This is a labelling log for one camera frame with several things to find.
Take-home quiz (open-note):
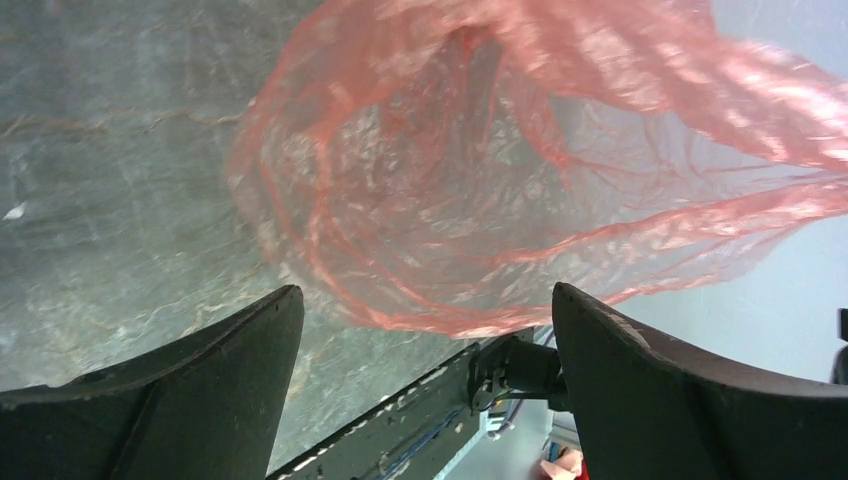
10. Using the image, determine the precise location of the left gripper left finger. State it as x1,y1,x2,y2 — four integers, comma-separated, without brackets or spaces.
1,285,305,479

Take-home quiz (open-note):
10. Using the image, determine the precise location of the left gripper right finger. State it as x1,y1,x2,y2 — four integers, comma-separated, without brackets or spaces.
552,283,847,479

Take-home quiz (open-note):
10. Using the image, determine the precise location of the red translucent trash bag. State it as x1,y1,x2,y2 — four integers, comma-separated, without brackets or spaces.
223,1,847,337

